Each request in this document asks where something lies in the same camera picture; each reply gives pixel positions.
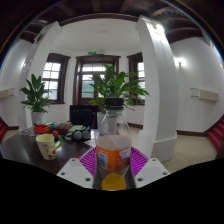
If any dark-framed window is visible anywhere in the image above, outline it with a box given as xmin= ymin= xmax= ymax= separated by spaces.
xmin=41 ymin=52 xmax=71 ymax=105
xmin=126 ymin=52 xmax=146 ymax=106

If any small potted plant, white pot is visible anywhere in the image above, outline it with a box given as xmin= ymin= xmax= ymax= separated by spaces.
xmin=18 ymin=73 xmax=55 ymax=126

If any green packet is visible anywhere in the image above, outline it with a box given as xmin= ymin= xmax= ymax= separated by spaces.
xmin=67 ymin=124 xmax=85 ymax=134

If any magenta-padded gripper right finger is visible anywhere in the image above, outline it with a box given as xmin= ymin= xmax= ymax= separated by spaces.
xmin=129 ymin=146 xmax=171 ymax=190

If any clear bottle with orange drink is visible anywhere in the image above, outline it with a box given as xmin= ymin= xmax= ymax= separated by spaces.
xmin=95 ymin=97 xmax=133 ymax=192

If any pale yellow cup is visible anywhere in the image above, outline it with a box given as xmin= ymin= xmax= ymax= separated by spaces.
xmin=35 ymin=130 xmax=64 ymax=161

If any white printed paper sheet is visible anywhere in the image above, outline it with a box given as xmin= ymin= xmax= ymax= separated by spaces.
xmin=83 ymin=137 xmax=98 ymax=148

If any red carpeted staircase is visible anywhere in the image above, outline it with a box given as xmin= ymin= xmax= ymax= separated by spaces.
xmin=207 ymin=115 xmax=224 ymax=153
xmin=0 ymin=117 xmax=10 ymax=141

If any grey round ball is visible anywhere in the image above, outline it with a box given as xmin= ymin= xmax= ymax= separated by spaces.
xmin=73 ymin=130 xmax=84 ymax=141
xmin=82 ymin=128 xmax=92 ymax=140

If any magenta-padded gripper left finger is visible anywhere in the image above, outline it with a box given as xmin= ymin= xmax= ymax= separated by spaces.
xmin=56 ymin=146 xmax=99 ymax=190

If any glowing wall lamp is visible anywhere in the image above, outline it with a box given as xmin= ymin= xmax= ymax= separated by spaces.
xmin=173 ymin=56 xmax=187 ymax=68

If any dark wooden double door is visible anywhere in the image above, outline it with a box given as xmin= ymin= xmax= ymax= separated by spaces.
xmin=72 ymin=54 xmax=121 ymax=106

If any black chair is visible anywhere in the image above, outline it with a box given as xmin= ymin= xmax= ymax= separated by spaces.
xmin=68 ymin=104 xmax=99 ymax=130

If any dark tray of snacks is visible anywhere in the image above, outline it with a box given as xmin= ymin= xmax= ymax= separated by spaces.
xmin=52 ymin=121 xmax=73 ymax=131

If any large potted plant, white pot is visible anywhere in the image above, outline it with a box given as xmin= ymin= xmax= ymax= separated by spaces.
xmin=87 ymin=63 xmax=150 ymax=130

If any red box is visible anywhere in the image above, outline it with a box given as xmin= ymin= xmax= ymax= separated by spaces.
xmin=33 ymin=122 xmax=53 ymax=135

